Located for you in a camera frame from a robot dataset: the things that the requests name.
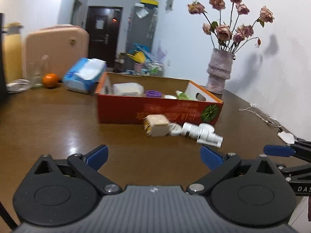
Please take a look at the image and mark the white spray bottle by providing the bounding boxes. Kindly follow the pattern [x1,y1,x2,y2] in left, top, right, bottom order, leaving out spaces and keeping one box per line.
[181,123,223,148]

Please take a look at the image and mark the beige power adapter cube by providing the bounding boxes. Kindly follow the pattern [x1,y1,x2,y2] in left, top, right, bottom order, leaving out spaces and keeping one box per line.
[143,114,170,137]

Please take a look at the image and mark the crumpled white tissue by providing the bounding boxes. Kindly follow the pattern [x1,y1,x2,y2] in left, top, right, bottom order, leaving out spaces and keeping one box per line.
[278,131,296,144]

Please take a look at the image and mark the white ribbed bottle cap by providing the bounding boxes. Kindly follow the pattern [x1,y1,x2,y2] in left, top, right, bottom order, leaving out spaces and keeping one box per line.
[169,123,182,136]

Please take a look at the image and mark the red cardboard box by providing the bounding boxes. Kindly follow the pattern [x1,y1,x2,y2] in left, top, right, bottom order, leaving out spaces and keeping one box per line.
[95,72,224,125]

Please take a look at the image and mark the green spray bottle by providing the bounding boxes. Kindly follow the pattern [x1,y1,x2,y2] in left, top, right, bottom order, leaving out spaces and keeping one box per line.
[176,90,191,100]

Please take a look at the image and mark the white plastic container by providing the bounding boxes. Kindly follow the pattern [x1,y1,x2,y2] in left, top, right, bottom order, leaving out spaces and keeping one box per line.
[112,83,144,97]

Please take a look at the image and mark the white cap inside box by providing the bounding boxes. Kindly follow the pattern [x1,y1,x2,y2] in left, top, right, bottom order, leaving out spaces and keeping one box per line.
[164,95,177,99]

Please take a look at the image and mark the blue tissue pack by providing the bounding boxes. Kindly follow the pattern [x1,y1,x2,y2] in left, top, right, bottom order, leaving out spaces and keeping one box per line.
[62,58,107,94]

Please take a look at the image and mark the orange fruit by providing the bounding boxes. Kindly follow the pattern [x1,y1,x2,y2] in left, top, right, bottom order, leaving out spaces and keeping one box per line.
[42,73,59,88]

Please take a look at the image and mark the pink ceramic vase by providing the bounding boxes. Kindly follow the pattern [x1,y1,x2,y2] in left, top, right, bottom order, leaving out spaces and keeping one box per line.
[206,48,235,95]

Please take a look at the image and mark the clear glass cup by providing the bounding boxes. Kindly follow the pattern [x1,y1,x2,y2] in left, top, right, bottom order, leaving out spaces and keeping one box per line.
[27,54,50,88]

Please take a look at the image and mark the black paper bag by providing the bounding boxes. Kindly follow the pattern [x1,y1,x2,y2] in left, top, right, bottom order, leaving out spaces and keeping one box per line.
[0,13,8,104]

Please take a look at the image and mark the yellow watering can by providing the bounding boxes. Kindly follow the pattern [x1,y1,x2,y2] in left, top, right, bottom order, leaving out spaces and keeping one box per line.
[127,50,146,64]

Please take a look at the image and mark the dried pink roses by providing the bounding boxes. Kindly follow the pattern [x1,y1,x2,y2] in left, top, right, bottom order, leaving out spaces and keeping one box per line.
[187,0,275,55]

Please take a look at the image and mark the pink ribbed suitcase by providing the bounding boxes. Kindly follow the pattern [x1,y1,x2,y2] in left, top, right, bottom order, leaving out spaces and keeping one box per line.
[22,24,89,79]

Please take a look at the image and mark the yellow thermos jug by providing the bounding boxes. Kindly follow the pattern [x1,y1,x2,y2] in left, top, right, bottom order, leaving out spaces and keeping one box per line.
[3,22,23,84]

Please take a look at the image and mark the dark brown door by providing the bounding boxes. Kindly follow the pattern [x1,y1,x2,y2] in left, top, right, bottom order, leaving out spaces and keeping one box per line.
[85,6,123,68]

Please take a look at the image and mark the grey refrigerator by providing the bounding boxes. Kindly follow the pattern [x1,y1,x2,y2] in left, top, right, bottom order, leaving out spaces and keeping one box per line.
[126,3,158,53]

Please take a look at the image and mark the white earphone cable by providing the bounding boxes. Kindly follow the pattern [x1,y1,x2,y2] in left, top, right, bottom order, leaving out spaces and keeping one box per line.
[239,103,284,129]

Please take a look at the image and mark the purple ring lid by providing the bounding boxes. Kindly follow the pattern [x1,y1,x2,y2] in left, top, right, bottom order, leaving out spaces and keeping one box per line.
[145,90,162,98]

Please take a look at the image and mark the white charger cable bundle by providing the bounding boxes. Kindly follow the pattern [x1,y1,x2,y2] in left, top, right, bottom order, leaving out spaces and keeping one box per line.
[6,78,32,94]

